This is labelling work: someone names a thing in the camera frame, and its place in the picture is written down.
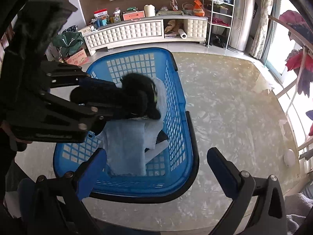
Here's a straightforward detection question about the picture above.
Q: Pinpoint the standing air conditioner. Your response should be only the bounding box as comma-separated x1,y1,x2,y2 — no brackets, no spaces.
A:
229,0,261,52

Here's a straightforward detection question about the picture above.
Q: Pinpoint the orange bag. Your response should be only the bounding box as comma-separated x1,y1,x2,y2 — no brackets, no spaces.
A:
193,0,205,17

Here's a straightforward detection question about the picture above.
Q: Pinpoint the blue plastic laundry basket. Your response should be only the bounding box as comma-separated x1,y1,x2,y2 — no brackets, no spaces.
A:
53,47,200,204

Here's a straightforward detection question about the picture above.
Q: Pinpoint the paper towel roll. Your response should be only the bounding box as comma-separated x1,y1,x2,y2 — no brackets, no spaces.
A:
177,28,187,39

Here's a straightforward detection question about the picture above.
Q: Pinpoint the small white round device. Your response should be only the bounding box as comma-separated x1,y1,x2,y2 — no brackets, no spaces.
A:
283,149,296,168

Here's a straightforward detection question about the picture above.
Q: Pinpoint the white towel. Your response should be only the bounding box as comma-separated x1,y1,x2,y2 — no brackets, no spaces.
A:
95,78,169,176

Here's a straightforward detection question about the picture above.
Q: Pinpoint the white plastic jug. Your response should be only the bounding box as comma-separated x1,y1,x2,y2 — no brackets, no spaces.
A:
144,4,156,17

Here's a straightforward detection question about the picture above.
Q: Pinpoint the pink drawer box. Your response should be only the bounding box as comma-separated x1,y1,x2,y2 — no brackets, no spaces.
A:
122,11,145,21

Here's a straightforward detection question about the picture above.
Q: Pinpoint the white tufted TV cabinet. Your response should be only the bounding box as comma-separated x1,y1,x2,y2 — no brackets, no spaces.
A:
83,15,207,56

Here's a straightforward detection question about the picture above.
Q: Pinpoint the pink cardboard box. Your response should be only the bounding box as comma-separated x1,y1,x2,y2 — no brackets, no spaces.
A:
64,49,89,66

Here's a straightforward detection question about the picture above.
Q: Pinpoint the pink blanket on rack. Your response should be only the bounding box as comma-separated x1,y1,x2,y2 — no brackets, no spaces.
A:
279,10,312,44

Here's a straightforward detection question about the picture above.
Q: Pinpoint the clothes drying rack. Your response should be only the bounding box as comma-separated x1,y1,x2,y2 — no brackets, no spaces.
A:
267,15,313,162

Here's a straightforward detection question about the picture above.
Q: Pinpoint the white metal shelf rack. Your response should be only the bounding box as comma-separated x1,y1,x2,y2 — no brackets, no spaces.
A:
202,0,236,49

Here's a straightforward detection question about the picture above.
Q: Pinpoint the patterned curtain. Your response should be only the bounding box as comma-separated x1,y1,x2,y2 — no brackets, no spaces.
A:
250,0,274,60

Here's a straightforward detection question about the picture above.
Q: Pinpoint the green bag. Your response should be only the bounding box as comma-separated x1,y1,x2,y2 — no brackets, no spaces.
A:
52,31,84,58

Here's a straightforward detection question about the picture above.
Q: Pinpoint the red white box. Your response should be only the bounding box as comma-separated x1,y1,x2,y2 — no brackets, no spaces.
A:
94,9,108,20

